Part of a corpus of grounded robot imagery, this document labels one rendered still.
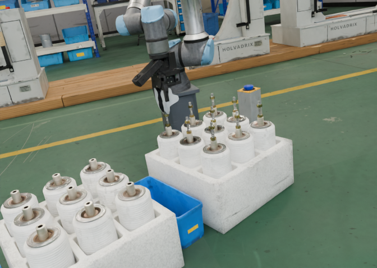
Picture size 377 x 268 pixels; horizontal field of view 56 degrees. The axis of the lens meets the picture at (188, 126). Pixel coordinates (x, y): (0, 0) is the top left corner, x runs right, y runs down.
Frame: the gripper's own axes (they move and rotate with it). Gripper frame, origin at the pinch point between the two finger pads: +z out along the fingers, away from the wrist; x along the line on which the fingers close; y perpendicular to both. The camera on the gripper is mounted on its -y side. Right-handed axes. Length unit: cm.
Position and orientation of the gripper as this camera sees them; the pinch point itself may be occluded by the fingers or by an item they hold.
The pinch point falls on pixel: (163, 110)
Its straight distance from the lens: 127.8
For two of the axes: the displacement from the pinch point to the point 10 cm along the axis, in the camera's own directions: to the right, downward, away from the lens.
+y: 8.4, -3.0, 4.5
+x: -5.2, -2.3, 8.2
